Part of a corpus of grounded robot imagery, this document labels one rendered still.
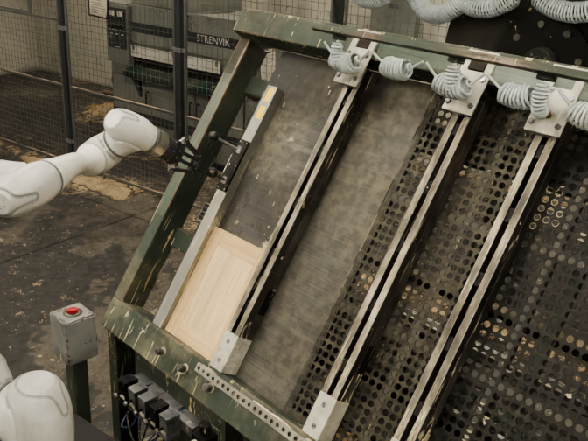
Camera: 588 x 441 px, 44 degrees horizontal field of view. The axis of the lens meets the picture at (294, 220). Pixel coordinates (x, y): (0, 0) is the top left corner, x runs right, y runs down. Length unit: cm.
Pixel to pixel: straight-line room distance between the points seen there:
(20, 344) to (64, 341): 169
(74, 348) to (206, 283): 52
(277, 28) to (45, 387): 145
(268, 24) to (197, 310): 106
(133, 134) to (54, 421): 86
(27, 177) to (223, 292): 91
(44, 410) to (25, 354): 226
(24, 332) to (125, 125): 241
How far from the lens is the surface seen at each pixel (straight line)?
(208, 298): 251
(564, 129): 201
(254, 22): 277
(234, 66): 280
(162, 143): 232
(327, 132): 235
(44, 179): 184
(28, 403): 199
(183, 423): 244
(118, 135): 225
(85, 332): 268
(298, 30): 260
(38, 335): 440
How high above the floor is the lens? 224
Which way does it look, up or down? 22 degrees down
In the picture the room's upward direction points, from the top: 3 degrees clockwise
